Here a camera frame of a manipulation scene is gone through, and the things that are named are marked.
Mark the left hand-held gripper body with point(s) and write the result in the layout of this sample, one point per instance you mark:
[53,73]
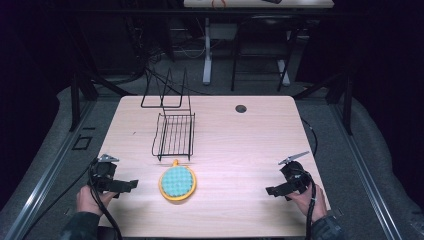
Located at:
[102,173]

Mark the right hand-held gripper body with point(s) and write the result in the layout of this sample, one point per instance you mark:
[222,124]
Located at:
[296,176]

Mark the round yellow teal pot holder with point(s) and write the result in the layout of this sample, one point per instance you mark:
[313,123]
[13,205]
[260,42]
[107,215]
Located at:
[177,181]

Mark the person's right hand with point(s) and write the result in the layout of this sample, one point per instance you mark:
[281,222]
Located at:
[305,205]

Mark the person's left hand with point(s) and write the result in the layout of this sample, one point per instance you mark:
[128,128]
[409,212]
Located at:
[88,201]

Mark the black metal stand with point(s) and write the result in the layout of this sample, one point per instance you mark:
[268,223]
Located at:
[348,106]
[75,100]

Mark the black chair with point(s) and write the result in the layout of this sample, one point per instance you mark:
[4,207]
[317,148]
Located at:
[263,33]

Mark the white desk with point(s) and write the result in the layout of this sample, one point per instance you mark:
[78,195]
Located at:
[207,50]

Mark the aluminium floor rail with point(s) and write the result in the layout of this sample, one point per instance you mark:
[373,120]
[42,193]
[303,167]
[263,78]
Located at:
[366,173]
[50,173]

